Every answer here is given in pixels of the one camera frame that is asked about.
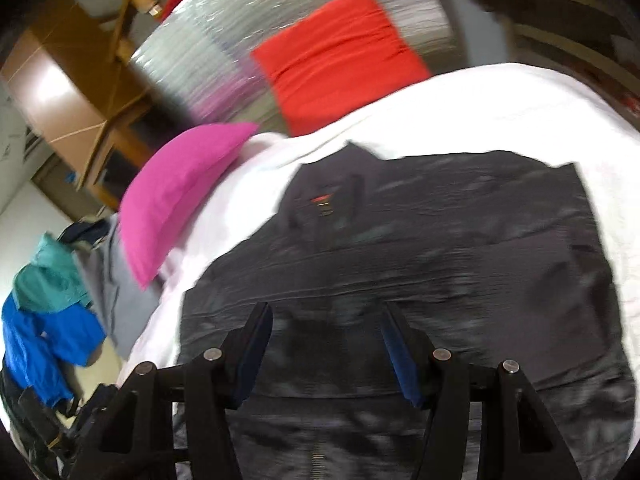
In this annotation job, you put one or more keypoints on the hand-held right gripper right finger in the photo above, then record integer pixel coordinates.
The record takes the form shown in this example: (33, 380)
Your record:
(400, 355)

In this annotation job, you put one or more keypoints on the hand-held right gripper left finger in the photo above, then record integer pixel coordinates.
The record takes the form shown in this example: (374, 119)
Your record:
(252, 355)

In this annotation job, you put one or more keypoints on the black puffer jacket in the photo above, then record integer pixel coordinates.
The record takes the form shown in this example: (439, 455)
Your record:
(425, 240)

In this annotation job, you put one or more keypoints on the grey garment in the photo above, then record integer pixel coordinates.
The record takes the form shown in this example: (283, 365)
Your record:
(125, 310)

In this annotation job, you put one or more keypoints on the pink pillow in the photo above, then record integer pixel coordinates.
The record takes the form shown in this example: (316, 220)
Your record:
(175, 195)

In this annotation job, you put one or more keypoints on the dark navy garment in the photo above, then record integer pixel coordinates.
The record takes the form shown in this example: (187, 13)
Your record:
(85, 232)

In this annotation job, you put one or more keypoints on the blue jacket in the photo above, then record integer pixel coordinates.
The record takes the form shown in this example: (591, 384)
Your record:
(45, 340)

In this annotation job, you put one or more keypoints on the teal jacket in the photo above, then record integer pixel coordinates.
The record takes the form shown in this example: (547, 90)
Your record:
(50, 275)

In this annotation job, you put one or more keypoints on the black coat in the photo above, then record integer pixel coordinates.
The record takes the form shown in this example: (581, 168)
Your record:
(45, 430)

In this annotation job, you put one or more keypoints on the white fleece blanket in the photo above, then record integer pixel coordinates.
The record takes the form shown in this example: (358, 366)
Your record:
(500, 110)

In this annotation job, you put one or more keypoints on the red pillow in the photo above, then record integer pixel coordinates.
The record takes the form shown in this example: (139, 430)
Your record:
(340, 55)

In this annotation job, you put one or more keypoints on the silver foil insulation panel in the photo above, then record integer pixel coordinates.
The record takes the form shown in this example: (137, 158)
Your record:
(200, 50)

